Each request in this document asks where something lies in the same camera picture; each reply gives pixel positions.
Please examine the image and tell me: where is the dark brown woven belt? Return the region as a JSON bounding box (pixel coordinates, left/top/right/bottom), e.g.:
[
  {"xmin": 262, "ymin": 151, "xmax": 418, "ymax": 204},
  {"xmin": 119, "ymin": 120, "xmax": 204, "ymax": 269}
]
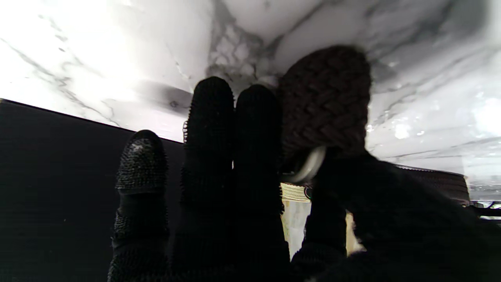
[{"xmin": 278, "ymin": 45, "xmax": 471, "ymax": 206}]

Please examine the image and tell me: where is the black belt storage box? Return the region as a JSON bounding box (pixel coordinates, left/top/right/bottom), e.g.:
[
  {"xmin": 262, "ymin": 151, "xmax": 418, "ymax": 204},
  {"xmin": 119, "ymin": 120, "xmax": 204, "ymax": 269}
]
[{"xmin": 0, "ymin": 98, "xmax": 189, "ymax": 282}]

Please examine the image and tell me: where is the beige woven belt folded double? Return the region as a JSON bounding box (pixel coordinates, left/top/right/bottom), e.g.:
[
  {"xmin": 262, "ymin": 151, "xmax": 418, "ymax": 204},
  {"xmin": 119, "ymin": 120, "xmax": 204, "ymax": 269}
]
[{"xmin": 281, "ymin": 183, "xmax": 313, "ymax": 203}]

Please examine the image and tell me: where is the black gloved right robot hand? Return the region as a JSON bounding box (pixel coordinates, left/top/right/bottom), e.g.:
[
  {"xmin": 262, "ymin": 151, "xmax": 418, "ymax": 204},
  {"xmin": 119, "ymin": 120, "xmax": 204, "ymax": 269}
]
[{"xmin": 108, "ymin": 76, "xmax": 501, "ymax": 282}]

